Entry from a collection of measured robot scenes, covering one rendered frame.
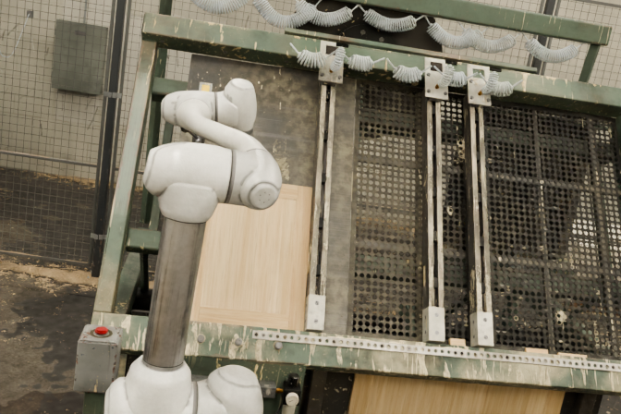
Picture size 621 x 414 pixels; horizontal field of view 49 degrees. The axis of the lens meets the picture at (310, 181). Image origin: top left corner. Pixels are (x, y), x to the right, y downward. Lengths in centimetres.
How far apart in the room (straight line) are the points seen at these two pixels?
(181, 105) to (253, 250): 72
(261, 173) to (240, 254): 101
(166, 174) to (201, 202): 10
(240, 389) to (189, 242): 40
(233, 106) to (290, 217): 66
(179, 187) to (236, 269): 101
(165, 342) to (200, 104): 74
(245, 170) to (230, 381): 54
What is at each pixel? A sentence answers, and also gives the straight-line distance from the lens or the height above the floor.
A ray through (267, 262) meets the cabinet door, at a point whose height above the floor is 109.
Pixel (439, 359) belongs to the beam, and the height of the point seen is 86.
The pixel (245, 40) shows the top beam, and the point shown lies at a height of 187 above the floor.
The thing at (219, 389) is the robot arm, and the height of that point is 105.
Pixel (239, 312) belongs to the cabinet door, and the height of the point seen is 93.
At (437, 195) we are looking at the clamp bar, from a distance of 276.
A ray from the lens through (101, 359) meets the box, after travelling 226.
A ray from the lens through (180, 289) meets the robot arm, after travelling 166.
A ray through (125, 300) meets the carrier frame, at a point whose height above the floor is 79.
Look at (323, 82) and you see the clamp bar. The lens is 282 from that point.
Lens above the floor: 195
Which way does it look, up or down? 12 degrees down
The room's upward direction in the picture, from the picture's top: 9 degrees clockwise
